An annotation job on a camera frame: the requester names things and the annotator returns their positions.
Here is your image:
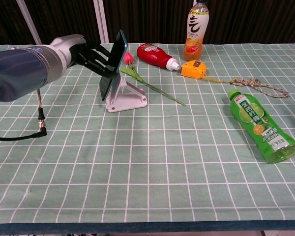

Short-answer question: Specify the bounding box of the black arm cable with connector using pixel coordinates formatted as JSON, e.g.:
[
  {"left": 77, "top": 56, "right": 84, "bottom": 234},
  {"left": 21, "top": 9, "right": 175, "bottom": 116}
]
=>
[{"left": 0, "top": 88, "right": 48, "bottom": 142}]

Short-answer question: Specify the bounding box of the white frame post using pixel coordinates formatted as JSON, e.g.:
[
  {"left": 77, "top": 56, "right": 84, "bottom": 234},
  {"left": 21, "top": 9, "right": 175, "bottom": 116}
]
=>
[
  {"left": 16, "top": 0, "right": 42, "bottom": 45},
  {"left": 92, "top": 0, "right": 110, "bottom": 44}
]

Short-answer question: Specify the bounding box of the red ketchup squeeze bottle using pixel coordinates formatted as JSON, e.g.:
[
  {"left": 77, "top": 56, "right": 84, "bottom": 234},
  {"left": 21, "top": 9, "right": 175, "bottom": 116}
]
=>
[{"left": 136, "top": 43, "right": 181, "bottom": 72}]

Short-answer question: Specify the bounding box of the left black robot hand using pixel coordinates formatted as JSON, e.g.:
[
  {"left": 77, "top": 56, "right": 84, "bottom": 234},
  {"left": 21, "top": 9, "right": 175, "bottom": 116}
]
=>
[{"left": 48, "top": 33, "right": 119, "bottom": 80}]

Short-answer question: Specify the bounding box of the black smartphone with blue edge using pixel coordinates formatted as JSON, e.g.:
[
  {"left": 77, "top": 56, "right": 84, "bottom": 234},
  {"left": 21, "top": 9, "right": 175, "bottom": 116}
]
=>
[{"left": 99, "top": 29, "right": 128, "bottom": 102}]

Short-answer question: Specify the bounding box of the green lime drink bottle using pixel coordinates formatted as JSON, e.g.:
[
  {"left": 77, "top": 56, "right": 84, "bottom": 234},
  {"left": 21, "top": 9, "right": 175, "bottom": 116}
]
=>
[{"left": 227, "top": 88, "right": 295, "bottom": 165}]

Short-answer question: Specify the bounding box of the braided rope lanyard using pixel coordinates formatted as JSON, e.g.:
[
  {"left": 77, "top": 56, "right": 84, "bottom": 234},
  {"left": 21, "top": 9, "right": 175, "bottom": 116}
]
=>
[{"left": 202, "top": 75, "right": 290, "bottom": 99}]

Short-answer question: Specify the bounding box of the green checkered tablecloth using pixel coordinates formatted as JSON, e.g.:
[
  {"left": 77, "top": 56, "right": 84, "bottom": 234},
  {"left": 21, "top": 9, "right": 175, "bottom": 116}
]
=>
[{"left": 0, "top": 43, "right": 295, "bottom": 235}]

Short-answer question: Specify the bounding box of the orange tape measure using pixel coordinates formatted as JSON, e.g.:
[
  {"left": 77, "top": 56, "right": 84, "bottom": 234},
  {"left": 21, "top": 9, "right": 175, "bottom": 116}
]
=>
[{"left": 180, "top": 60, "right": 207, "bottom": 80}]

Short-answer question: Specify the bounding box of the white folding phone stand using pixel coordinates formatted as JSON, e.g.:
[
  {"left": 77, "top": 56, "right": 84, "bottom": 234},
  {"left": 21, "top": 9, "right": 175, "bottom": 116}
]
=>
[{"left": 104, "top": 73, "right": 148, "bottom": 114}]

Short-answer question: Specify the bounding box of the artificial red tulip flower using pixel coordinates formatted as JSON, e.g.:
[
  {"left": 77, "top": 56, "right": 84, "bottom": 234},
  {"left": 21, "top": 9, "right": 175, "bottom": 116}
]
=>
[{"left": 120, "top": 52, "right": 187, "bottom": 107}]

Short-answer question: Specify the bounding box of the orange juice drink bottle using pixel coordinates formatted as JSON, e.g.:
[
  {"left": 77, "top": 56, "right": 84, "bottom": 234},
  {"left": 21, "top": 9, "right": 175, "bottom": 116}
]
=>
[{"left": 183, "top": 0, "right": 210, "bottom": 62}]

